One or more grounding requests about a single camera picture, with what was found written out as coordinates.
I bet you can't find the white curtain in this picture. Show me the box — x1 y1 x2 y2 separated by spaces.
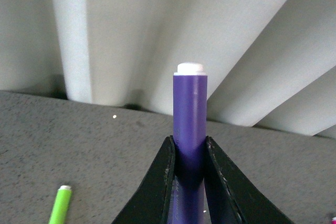
1 0 335 137

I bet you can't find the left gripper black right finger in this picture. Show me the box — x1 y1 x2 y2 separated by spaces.
204 136 293 223

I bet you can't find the purple pen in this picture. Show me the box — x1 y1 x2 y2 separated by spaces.
172 62 207 223

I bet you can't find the green pen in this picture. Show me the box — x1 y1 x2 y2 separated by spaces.
48 185 72 224

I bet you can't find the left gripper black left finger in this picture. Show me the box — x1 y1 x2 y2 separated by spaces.
113 136 175 224

